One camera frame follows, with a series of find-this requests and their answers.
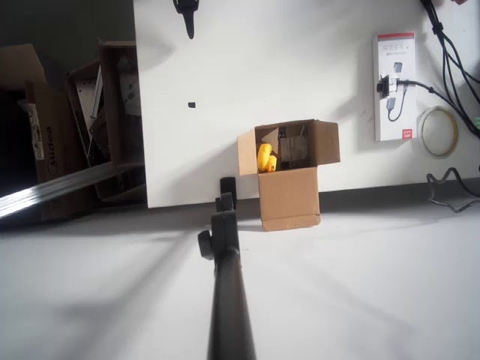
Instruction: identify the brown open cardboard box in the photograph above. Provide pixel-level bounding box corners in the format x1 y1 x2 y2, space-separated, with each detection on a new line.
237 118 341 233

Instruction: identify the white flat product box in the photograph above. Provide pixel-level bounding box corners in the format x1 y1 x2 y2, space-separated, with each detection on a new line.
372 31 418 143

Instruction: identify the perforated metal bracket plate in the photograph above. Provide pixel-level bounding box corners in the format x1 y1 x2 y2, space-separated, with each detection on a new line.
73 69 104 125

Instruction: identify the clear tape roll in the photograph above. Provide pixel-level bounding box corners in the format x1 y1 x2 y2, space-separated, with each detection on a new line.
416 106 461 161

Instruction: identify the black webcam cable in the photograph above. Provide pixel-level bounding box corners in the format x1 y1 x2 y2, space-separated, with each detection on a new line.
396 77 480 138

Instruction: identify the yellow rubber duck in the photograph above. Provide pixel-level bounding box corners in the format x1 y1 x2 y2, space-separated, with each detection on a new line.
256 142 278 173

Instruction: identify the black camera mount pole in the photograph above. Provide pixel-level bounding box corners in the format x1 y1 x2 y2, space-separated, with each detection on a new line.
197 176 258 360

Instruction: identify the thin black zigzag cable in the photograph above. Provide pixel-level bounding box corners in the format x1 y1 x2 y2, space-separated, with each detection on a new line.
425 166 480 214

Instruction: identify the grey cardboard insert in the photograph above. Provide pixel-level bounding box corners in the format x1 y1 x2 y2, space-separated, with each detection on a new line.
280 136 309 162

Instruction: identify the small black webcam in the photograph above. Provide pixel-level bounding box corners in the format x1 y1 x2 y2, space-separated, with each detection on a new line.
376 73 398 99

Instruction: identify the brown Midea cardboard box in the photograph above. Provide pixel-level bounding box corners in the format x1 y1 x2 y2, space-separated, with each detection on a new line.
0 43 98 222

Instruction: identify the aluminium extrusion rail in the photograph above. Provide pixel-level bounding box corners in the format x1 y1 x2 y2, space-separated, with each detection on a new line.
0 161 146 221

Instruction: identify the thick black cable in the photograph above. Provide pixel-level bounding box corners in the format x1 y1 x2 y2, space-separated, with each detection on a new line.
425 0 480 93
419 0 480 136

